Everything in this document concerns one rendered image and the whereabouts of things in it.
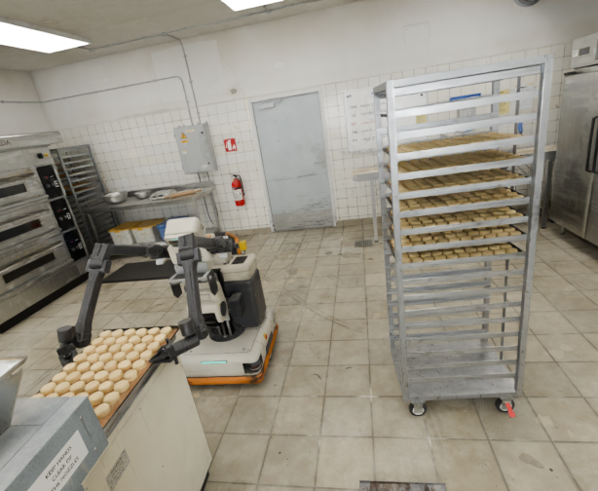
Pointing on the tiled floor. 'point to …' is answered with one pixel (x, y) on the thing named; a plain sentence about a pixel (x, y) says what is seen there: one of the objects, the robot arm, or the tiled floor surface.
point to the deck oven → (19, 231)
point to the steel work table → (156, 206)
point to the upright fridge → (593, 143)
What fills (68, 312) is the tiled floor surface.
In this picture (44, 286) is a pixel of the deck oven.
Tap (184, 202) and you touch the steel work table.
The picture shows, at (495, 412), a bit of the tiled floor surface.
